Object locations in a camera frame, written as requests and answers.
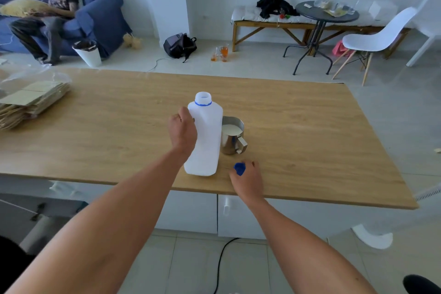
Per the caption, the person's black clothing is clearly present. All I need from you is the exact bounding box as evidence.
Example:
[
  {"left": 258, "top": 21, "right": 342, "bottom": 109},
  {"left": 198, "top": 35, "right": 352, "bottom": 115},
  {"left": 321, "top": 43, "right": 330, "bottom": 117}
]
[{"left": 0, "top": 235, "right": 36, "bottom": 294}]

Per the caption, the white cabinet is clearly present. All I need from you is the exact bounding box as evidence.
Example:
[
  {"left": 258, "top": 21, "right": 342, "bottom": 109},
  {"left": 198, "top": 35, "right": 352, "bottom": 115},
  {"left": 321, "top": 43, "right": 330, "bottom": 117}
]
[{"left": 0, "top": 172, "right": 347, "bottom": 241}]

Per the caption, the clear plastic bag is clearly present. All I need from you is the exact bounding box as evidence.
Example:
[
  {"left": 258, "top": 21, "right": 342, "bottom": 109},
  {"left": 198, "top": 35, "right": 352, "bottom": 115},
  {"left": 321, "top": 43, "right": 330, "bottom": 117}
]
[{"left": 0, "top": 65, "right": 73, "bottom": 130}]

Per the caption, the stack of brown paper sheets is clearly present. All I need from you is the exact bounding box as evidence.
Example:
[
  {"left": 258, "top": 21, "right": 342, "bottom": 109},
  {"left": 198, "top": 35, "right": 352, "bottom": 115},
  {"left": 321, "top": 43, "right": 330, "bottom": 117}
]
[{"left": 0, "top": 80, "right": 71, "bottom": 130}]

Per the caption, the beige plush toy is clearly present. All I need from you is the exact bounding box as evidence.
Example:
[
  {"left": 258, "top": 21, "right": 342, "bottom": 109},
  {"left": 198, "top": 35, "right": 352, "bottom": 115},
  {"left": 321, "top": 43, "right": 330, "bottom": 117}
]
[{"left": 123, "top": 33, "right": 143, "bottom": 51}]

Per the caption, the white chair with wooden legs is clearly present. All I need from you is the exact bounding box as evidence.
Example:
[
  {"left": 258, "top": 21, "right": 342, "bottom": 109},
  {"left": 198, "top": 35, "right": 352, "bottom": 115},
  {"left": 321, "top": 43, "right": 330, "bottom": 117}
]
[{"left": 331, "top": 6, "right": 418, "bottom": 87}]

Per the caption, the person's left forearm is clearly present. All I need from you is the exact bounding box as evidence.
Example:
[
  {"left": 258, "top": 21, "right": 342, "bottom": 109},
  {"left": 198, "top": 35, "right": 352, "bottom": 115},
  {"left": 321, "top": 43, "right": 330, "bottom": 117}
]
[{"left": 5, "top": 147, "right": 189, "bottom": 294}]

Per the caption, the wooden bench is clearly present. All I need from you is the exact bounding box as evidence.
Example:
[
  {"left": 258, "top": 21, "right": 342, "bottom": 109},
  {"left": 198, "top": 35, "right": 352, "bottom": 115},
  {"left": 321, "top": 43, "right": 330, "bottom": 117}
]
[{"left": 232, "top": 19, "right": 413, "bottom": 60}]

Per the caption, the black shoe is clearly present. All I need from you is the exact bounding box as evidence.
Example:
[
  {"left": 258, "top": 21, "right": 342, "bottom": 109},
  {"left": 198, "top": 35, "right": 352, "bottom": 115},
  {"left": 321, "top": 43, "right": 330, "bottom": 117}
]
[{"left": 403, "top": 274, "right": 441, "bottom": 294}]

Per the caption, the white bench cushion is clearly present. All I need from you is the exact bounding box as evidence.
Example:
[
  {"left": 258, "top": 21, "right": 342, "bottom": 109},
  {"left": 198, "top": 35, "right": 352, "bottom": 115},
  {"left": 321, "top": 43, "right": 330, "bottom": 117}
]
[{"left": 231, "top": 4, "right": 401, "bottom": 28}]

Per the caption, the white trash bin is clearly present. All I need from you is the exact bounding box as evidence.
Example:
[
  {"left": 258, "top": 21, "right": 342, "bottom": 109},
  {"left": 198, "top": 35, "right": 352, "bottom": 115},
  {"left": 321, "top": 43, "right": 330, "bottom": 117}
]
[{"left": 72, "top": 40, "right": 103, "bottom": 68}]

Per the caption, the white box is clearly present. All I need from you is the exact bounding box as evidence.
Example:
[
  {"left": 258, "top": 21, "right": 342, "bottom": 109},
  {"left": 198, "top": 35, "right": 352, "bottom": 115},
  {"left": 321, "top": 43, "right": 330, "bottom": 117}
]
[{"left": 368, "top": 0, "right": 399, "bottom": 22}]

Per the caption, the white plastic milk bottle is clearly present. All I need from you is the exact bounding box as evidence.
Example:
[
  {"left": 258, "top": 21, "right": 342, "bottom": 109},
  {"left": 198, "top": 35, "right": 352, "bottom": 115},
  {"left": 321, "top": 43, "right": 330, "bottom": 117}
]
[{"left": 184, "top": 91, "right": 224, "bottom": 177}]

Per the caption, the pink bag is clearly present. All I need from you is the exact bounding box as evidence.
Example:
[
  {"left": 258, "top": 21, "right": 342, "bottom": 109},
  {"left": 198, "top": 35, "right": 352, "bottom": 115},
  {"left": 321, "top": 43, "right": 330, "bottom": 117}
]
[{"left": 331, "top": 40, "right": 351, "bottom": 58}]

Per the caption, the white standing fan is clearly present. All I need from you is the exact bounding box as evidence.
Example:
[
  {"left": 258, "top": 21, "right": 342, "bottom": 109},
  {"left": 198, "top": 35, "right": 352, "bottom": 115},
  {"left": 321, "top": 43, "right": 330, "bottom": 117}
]
[{"left": 351, "top": 183, "right": 441, "bottom": 250}]

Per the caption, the person's right hand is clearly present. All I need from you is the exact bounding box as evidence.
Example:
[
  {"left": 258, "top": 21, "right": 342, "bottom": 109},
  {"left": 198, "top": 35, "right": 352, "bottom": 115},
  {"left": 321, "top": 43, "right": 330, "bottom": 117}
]
[{"left": 229, "top": 161, "right": 264, "bottom": 204}]

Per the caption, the black cable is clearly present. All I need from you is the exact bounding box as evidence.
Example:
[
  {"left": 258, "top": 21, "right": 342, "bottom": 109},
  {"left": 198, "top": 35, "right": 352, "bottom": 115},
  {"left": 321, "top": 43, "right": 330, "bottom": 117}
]
[{"left": 212, "top": 237, "right": 240, "bottom": 294}]

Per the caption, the black backpack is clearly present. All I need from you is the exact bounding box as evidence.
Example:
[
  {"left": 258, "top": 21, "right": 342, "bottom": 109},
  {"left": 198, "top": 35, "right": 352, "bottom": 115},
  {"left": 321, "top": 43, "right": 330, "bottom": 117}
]
[{"left": 163, "top": 33, "right": 198, "bottom": 63}]

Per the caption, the clear plastic packaging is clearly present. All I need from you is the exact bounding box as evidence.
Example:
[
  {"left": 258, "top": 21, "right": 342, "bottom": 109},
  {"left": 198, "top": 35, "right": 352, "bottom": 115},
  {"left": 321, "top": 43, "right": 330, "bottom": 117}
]
[{"left": 313, "top": 0, "right": 356, "bottom": 17}]

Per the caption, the white wooden furniture frame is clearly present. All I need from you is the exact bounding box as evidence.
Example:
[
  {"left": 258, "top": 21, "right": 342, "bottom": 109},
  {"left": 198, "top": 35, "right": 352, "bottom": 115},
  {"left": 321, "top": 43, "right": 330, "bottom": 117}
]
[{"left": 405, "top": 0, "right": 441, "bottom": 68}]

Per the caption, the yellow pillow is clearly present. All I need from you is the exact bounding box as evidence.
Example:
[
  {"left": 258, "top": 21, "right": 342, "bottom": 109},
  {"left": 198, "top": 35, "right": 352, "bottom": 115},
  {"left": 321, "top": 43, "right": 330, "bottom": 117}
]
[{"left": 0, "top": 0, "right": 58, "bottom": 18}]

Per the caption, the blue sofa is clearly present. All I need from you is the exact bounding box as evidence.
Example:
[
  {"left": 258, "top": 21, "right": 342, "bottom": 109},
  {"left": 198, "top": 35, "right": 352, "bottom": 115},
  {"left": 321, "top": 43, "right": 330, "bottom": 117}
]
[{"left": 0, "top": 0, "right": 133, "bottom": 59}]

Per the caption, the person's right forearm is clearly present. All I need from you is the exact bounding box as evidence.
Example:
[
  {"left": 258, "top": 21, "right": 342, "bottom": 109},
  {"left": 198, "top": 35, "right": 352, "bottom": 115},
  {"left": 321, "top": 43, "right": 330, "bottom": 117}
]
[{"left": 245, "top": 197, "right": 378, "bottom": 294}]

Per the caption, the black garment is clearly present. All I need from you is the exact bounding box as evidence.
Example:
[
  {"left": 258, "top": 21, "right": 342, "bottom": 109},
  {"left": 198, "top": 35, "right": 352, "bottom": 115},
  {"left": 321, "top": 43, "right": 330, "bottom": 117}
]
[{"left": 256, "top": 0, "right": 300, "bottom": 20}]

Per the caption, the steel milk pitcher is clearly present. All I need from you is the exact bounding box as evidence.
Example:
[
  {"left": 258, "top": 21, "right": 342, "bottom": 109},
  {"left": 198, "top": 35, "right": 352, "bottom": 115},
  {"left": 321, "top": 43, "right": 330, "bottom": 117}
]
[{"left": 220, "top": 116, "right": 249, "bottom": 156}]

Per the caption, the round black table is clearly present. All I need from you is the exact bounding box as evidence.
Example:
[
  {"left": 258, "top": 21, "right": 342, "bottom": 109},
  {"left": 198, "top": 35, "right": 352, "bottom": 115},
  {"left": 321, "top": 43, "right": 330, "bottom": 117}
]
[{"left": 283, "top": 0, "right": 360, "bottom": 76}]

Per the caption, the person's left hand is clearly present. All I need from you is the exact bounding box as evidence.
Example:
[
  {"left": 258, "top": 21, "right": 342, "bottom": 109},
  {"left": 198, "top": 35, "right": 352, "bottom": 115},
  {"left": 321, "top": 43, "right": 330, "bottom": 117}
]
[{"left": 168, "top": 107, "right": 198, "bottom": 158}]

